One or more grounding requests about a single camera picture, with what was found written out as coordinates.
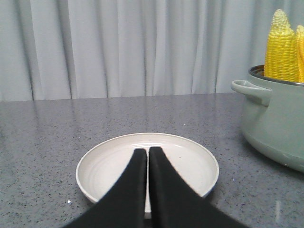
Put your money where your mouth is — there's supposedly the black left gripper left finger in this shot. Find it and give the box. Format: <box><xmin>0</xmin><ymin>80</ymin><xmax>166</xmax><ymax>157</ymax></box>
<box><xmin>65</xmin><ymin>149</ymin><xmax>147</xmax><ymax>228</ymax></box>

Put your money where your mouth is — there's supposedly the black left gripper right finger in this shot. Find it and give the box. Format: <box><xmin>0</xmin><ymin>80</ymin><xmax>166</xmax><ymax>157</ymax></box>
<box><xmin>149</xmin><ymin>147</ymin><xmax>245</xmax><ymax>228</ymax></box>

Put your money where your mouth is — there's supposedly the pale yellow corn cob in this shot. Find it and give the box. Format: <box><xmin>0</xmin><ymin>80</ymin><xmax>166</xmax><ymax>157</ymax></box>
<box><xmin>264</xmin><ymin>9</ymin><xmax>299</xmax><ymax>82</ymax></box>

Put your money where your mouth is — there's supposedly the bright yellow corn cob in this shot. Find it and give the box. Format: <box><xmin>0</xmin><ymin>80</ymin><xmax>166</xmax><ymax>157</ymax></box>
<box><xmin>296</xmin><ymin>25</ymin><xmax>304</xmax><ymax>83</ymax></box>

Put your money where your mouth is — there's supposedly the white round plate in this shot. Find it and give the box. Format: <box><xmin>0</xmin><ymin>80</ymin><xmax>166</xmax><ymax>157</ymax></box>
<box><xmin>76</xmin><ymin>132</ymin><xmax>219</xmax><ymax>213</ymax></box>

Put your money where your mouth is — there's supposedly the green electric cooking pot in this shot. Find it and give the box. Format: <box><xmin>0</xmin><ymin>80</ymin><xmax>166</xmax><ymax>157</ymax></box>
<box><xmin>231</xmin><ymin>65</ymin><xmax>304</xmax><ymax>172</ymax></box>

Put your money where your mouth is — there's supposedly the white pleated curtain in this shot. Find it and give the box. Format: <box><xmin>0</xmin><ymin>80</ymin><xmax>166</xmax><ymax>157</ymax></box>
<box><xmin>0</xmin><ymin>0</ymin><xmax>304</xmax><ymax>101</ymax></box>

